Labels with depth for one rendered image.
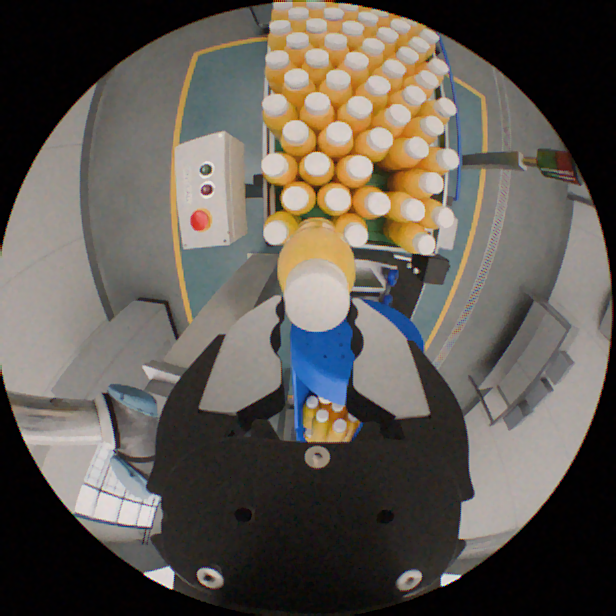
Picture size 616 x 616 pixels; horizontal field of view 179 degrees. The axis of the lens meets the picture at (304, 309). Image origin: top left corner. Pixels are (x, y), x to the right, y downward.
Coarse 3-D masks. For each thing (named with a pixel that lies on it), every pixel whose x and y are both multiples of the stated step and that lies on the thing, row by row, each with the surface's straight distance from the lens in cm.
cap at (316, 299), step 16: (304, 272) 11; (320, 272) 11; (336, 272) 12; (288, 288) 11; (304, 288) 11; (320, 288) 11; (336, 288) 11; (288, 304) 11; (304, 304) 11; (320, 304) 11; (336, 304) 11; (304, 320) 12; (320, 320) 12; (336, 320) 12
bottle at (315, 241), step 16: (304, 224) 21; (320, 224) 19; (288, 240) 16; (304, 240) 14; (320, 240) 14; (336, 240) 15; (288, 256) 14; (304, 256) 13; (320, 256) 13; (336, 256) 13; (352, 256) 15; (288, 272) 13; (352, 272) 14
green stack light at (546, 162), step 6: (540, 150) 54; (546, 150) 54; (552, 150) 53; (540, 156) 53; (546, 156) 52; (552, 156) 52; (540, 162) 53; (546, 162) 52; (552, 162) 52; (540, 168) 53; (546, 168) 53; (552, 168) 52; (546, 174) 54; (552, 174) 53; (558, 174) 52; (558, 180) 54
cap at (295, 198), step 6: (288, 192) 33; (294, 192) 33; (300, 192) 33; (288, 198) 33; (294, 198) 33; (300, 198) 33; (306, 198) 33; (288, 204) 33; (294, 204) 33; (300, 204) 33
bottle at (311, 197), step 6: (288, 186) 37; (294, 186) 36; (300, 186) 36; (306, 186) 37; (282, 192) 37; (306, 192) 35; (312, 192) 37; (282, 198) 36; (312, 198) 36; (282, 204) 37; (306, 204) 35; (312, 204) 37; (288, 210) 37; (294, 210) 36; (300, 210) 36; (306, 210) 37
